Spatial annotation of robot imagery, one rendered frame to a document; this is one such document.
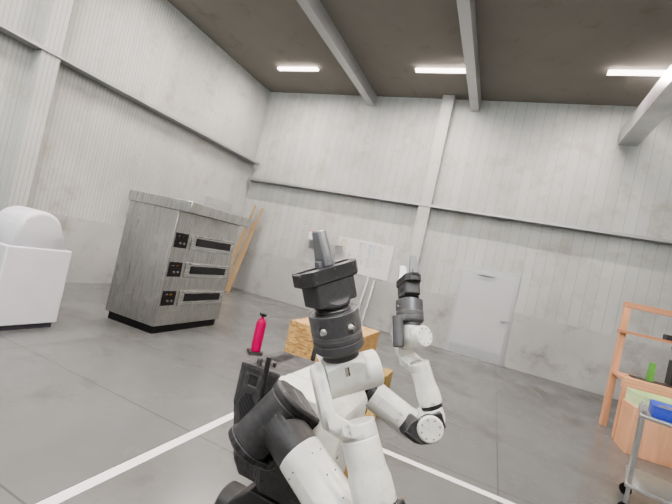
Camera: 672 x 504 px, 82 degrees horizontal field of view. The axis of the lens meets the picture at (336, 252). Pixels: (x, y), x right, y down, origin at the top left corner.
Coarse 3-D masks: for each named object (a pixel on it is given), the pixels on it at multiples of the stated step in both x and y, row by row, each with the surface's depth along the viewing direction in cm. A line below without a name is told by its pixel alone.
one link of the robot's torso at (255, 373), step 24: (264, 360) 103; (288, 360) 108; (312, 360) 116; (240, 384) 98; (264, 384) 91; (240, 408) 98; (336, 408) 88; (360, 408) 99; (336, 456) 88; (264, 480) 93
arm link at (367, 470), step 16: (352, 448) 62; (368, 448) 62; (352, 464) 62; (368, 464) 61; (384, 464) 63; (352, 480) 62; (368, 480) 61; (384, 480) 61; (352, 496) 62; (368, 496) 60; (384, 496) 60
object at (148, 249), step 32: (128, 224) 583; (160, 224) 561; (192, 224) 581; (224, 224) 651; (128, 256) 577; (160, 256) 556; (192, 256) 595; (224, 256) 668; (128, 288) 572; (160, 288) 551; (192, 288) 610; (224, 288) 687; (128, 320) 572; (160, 320) 560; (192, 320) 625
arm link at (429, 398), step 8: (416, 376) 117; (424, 376) 116; (432, 376) 118; (416, 384) 118; (424, 384) 116; (432, 384) 116; (416, 392) 118; (424, 392) 116; (432, 392) 115; (424, 400) 116; (432, 400) 115; (440, 400) 116; (424, 408) 116; (432, 408) 115; (440, 408) 115; (440, 416) 112
